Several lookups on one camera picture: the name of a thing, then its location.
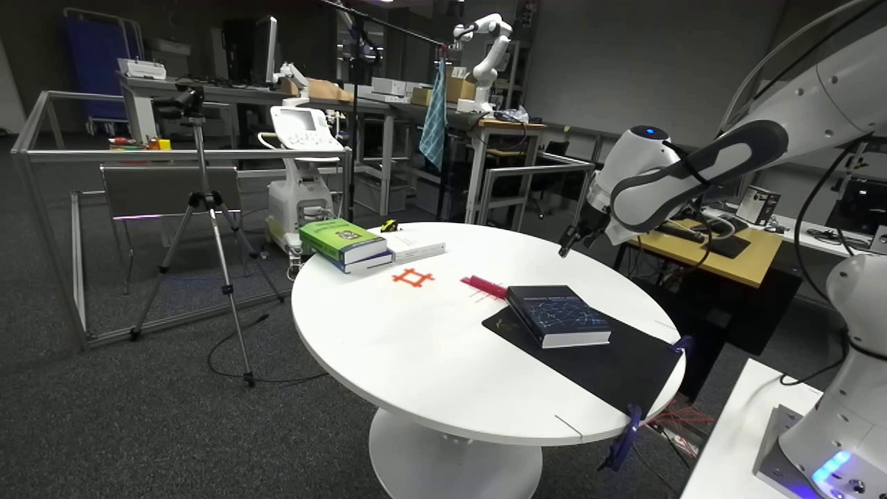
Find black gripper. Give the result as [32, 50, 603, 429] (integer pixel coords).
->
[554, 197, 614, 261]

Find dark blue hardcover book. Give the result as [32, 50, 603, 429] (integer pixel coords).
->
[504, 282, 618, 354]

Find white flat book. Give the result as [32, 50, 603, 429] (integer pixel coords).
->
[377, 229, 450, 267]

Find green book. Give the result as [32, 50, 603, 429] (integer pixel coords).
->
[298, 215, 391, 267]

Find grey metal railing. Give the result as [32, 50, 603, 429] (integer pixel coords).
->
[477, 124, 618, 249]

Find red marker piece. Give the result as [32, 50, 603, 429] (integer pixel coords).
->
[461, 272, 513, 303]

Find wooden top workbench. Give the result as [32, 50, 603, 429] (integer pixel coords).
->
[464, 114, 572, 228]

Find black mat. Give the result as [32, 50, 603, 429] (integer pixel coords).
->
[479, 304, 689, 418]

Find blue table clamp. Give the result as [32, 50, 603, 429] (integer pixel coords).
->
[597, 405, 646, 473]
[669, 333, 697, 373]

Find black square pad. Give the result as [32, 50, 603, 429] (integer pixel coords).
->
[702, 229, 754, 261]

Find yellow wooden side table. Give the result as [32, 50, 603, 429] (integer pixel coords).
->
[615, 215, 806, 358]

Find teal hanging cloth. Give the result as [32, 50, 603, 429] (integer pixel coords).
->
[416, 55, 453, 175]

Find brown cardboard box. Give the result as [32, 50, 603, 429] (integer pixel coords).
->
[303, 78, 356, 104]
[410, 74, 479, 104]

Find small patterned box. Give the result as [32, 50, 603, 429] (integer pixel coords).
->
[741, 186, 786, 229]

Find white round table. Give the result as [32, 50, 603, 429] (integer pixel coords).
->
[289, 218, 689, 499]

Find long white bench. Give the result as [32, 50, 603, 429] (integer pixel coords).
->
[781, 214, 887, 272]

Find white rectangular table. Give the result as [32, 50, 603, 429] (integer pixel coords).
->
[676, 358, 826, 499]

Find black boom pole stand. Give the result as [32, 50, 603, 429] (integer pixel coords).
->
[323, 0, 467, 222]

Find white medical monitor cart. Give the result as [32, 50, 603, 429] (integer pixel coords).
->
[256, 102, 346, 258]

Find black equipment stand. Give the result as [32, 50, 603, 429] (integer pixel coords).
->
[823, 172, 887, 235]

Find dark computer monitor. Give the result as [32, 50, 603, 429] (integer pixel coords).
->
[220, 14, 280, 86]

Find colourful toy blocks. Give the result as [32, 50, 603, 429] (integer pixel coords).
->
[105, 132, 174, 153]

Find small white box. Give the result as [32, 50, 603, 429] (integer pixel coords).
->
[118, 55, 169, 86]

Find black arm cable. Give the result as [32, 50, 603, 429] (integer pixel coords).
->
[776, 136, 876, 391]

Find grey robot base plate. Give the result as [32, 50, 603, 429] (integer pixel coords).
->
[752, 398, 815, 499]

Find black camera tripod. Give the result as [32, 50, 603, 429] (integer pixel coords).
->
[127, 109, 289, 391]

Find black floor cable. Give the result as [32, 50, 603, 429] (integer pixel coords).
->
[206, 307, 328, 387]

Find black camera on tripod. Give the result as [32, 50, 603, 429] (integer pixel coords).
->
[172, 82, 212, 120]

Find grey metal frame table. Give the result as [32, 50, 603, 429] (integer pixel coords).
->
[8, 88, 356, 346]

